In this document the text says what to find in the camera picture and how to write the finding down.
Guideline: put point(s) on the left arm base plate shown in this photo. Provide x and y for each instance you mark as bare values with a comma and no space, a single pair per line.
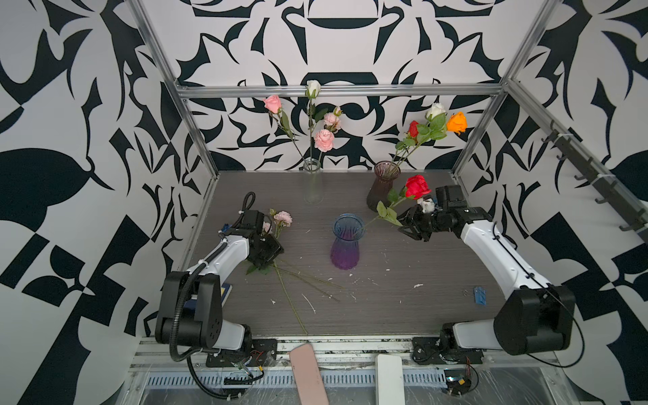
254,353

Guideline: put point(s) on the wall hook rack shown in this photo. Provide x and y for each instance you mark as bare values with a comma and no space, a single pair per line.
590,171

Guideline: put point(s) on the white flat paddle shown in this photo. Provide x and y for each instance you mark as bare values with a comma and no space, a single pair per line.
389,380

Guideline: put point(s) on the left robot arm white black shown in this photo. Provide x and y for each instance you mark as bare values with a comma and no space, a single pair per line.
190,318

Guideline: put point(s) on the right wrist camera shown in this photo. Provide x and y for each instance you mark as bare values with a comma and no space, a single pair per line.
427,205

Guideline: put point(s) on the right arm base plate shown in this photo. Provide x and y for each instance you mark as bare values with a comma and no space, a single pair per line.
443,351

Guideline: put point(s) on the clear glass vase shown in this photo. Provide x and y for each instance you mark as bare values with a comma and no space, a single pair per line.
313,182

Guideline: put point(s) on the pink carnation stem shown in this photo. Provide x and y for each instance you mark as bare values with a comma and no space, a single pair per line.
274,223

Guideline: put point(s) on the blue purple glass vase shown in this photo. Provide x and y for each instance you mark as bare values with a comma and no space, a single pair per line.
348,230

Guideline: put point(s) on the white rose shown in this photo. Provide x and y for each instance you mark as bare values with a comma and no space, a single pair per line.
433,127
313,89

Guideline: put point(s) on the small circuit board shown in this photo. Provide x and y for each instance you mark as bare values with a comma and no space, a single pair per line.
460,382

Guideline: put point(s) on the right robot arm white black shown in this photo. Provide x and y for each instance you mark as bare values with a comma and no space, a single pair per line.
537,317

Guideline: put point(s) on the orange rose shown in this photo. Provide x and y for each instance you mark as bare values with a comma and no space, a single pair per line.
456,123

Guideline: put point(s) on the small blue object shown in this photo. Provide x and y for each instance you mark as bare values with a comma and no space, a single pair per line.
480,296

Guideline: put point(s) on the dark red glass vase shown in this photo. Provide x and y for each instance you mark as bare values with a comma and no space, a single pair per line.
385,172

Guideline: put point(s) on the pink rose single stem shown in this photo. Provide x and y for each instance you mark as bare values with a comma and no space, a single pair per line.
273,105

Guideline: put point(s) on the dark red rose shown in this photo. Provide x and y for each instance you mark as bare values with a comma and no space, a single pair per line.
414,189

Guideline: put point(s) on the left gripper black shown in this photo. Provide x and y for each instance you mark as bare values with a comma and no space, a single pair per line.
275,248

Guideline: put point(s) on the aluminium frame rail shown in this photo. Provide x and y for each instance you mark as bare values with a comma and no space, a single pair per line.
341,90

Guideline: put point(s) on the pink flat paddle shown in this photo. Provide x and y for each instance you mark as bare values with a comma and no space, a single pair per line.
308,378

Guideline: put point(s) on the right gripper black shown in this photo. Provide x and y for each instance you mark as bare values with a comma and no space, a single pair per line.
413,221

